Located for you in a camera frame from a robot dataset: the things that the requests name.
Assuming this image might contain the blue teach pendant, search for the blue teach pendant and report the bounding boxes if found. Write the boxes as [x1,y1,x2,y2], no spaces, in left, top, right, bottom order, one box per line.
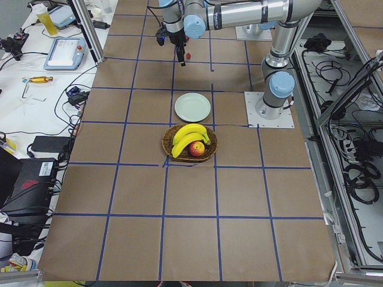
[44,38,87,71]
[48,5,76,29]

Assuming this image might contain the blue teach pendant near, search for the blue teach pendant near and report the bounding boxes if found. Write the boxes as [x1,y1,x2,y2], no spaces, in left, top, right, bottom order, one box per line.
[44,38,87,71]

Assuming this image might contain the blue teach pendant far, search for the blue teach pendant far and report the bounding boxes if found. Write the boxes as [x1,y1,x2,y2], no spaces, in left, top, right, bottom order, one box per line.
[48,5,76,29]

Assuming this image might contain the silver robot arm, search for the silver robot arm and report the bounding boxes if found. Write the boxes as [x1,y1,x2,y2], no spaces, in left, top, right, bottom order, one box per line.
[156,0,321,120]

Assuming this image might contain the red yellow apple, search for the red yellow apple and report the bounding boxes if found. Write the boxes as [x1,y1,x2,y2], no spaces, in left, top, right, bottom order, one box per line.
[189,141,205,157]

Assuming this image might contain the black computer box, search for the black computer box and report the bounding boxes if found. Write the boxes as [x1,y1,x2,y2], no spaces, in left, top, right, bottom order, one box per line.
[1,158,58,216]

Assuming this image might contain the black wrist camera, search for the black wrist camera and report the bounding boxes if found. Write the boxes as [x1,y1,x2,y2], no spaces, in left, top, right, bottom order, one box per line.
[155,28,167,47]

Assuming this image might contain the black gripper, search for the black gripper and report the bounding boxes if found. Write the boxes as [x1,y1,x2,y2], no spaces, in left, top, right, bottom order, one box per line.
[168,29,187,66]

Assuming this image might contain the yellow liquid bottle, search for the yellow liquid bottle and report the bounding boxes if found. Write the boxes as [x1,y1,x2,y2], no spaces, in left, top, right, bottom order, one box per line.
[35,8,57,35]

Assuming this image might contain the brown wicker basket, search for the brown wicker basket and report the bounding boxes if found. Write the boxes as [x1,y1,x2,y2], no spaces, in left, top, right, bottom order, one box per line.
[162,124,218,163]

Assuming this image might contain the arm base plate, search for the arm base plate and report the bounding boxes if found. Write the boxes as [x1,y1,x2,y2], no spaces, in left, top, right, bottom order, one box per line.
[235,24,272,42]
[244,91,294,129]

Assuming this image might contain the yellow banana bunch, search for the yellow banana bunch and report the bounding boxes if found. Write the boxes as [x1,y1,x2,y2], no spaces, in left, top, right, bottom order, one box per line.
[171,123,210,158]

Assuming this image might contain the white paper cup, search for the white paper cup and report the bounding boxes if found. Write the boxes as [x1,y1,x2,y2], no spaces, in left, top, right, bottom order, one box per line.
[90,7,103,22]

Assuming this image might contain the black power adapter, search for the black power adapter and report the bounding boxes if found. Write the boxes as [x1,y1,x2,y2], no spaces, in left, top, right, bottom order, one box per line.
[31,136,70,153]

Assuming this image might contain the light green plate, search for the light green plate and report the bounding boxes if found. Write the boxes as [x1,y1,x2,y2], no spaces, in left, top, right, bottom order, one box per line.
[175,93,211,123]

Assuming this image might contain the aluminium frame post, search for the aluminium frame post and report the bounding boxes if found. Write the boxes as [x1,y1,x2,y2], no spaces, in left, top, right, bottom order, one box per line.
[66,0,104,64]

